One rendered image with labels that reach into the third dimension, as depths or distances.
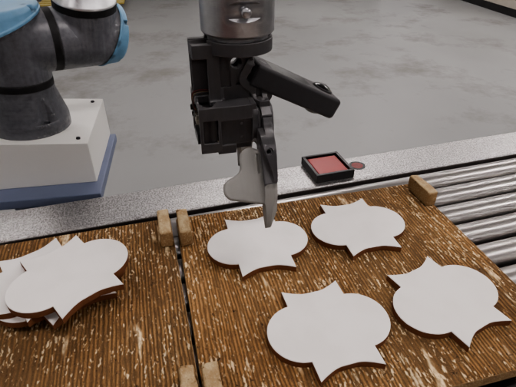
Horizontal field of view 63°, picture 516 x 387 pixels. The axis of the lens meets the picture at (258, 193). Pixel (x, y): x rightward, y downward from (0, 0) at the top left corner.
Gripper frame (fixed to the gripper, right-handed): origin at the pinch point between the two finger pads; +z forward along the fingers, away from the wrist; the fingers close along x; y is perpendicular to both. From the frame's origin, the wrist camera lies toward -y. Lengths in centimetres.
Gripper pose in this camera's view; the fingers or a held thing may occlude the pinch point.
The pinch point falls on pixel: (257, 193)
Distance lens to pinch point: 55.2
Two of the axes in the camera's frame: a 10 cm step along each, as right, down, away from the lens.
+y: -9.7, 1.4, -2.0
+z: 0.0, 8.3, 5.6
